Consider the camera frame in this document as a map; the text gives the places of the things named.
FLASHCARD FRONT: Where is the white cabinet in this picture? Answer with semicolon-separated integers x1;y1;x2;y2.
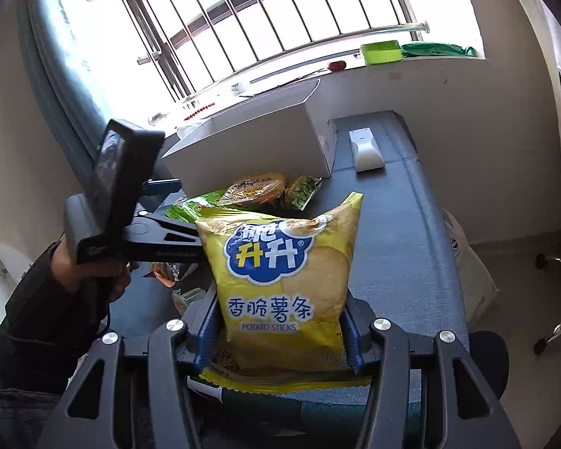
507;0;561;197

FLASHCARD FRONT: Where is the white cardboard box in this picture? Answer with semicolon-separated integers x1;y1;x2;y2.
161;79;337;197

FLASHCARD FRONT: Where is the yellow potato stick bag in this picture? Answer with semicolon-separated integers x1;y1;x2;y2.
195;192;372;396

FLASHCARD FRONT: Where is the orange brown snack packet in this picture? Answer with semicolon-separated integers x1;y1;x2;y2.
215;171;287;207

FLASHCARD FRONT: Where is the teal curtain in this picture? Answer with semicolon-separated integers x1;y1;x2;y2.
16;0;178;188

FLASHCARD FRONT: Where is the orange white snack packet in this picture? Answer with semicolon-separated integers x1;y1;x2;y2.
150;261;199;288

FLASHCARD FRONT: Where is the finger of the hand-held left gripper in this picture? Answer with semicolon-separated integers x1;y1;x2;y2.
122;210;205;263
141;177;181;198

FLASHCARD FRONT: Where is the metal window guard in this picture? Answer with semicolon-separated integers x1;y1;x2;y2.
86;0;431;122

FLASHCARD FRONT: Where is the pale green snack packet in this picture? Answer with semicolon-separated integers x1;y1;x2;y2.
172;287;209;316

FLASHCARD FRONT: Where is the black stool seat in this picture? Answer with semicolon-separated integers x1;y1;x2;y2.
467;330;510;398

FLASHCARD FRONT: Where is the small green snack packet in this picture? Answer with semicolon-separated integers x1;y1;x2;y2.
284;175;322;211

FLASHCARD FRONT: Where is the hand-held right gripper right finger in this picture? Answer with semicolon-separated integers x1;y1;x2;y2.
339;291;527;449

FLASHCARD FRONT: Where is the green plastic bag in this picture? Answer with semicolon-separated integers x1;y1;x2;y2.
401;42;475;58

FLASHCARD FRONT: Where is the large green snack packet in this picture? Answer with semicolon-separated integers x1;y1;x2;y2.
166;189;227;223

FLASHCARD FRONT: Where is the blue grey table cloth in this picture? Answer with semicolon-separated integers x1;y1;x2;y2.
107;110;470;449

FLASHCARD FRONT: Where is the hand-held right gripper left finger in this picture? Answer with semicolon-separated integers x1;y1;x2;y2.
37;286;225;449

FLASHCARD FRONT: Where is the person's left forearm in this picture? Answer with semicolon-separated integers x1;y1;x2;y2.
0;243;110;396

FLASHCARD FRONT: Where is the white remote control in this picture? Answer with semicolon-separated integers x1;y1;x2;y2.
348;127;386;172

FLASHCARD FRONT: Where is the person's left hand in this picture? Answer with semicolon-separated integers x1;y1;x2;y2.
51;241;140;306

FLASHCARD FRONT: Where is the white floor bag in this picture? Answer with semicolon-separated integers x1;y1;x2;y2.
442;210;500;323

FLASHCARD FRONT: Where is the green round container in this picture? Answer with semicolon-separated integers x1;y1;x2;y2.
361;40;403;64

